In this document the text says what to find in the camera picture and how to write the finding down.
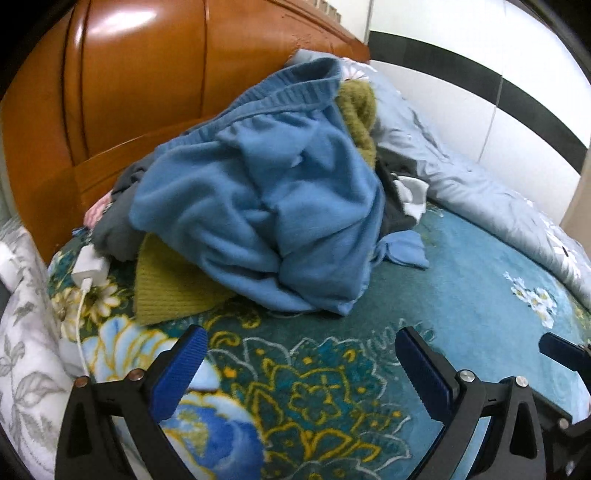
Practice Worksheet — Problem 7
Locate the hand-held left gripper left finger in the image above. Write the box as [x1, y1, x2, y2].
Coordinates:
[54, 324, 209, 480]

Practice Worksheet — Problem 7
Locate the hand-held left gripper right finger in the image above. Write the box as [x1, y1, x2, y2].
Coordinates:
[394, 325, 561, 480]

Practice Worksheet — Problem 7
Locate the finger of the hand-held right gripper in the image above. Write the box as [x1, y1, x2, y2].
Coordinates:
[538, 331, 591, 376]

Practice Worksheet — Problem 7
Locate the blue knit sweater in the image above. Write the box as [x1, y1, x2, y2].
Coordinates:
[129, 59, 430, 317]

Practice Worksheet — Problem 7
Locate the olive green knitted garment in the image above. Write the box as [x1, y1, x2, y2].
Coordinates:
[134, 80, 379, 326]

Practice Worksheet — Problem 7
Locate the teal floral blanket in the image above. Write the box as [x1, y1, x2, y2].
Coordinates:
[46, 203, 591, 480]

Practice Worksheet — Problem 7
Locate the white charger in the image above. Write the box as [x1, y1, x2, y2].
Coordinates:
[71, 246, 109, 289]

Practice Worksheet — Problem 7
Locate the white leaf-print cloth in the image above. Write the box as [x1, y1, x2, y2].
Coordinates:
[0, 222, 93, 480]

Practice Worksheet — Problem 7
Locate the grey garment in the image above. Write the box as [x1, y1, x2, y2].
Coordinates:
[95, 194, 148, 261]

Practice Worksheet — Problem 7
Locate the dark garment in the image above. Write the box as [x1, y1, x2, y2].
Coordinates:
[376, 159, 419, 238]

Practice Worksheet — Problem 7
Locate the light blue floral quilt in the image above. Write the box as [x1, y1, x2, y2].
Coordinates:
[291, 48, 591, 310]

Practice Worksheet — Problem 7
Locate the pink cloth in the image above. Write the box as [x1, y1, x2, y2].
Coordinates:
[85, 194, 114, 227]

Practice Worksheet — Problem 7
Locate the wooden headboard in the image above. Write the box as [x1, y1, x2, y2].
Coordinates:
[0, 0, 370, 264]

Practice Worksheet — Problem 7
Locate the white charger cable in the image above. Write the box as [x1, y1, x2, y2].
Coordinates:
[75, 281, 94, 377]

